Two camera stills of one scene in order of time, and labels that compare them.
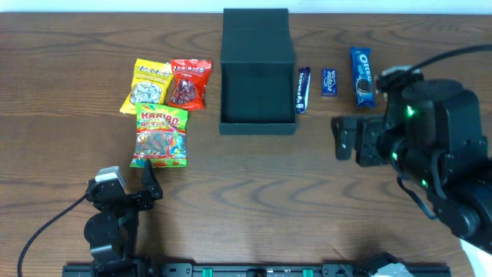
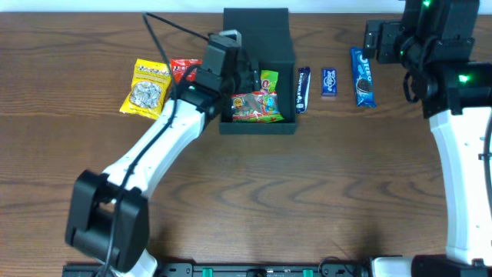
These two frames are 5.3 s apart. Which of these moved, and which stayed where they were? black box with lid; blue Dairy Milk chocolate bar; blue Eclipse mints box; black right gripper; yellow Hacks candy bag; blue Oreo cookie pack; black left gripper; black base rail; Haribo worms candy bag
Moved: black right gripper; black left gripper; Haribo worms candy bag
Stayed: blue Eclipse mints box; black base rail; blue Dairy Milk chocolate bar; blue Oreo cookie pack; yellow Hacks candy bag; black box with lid
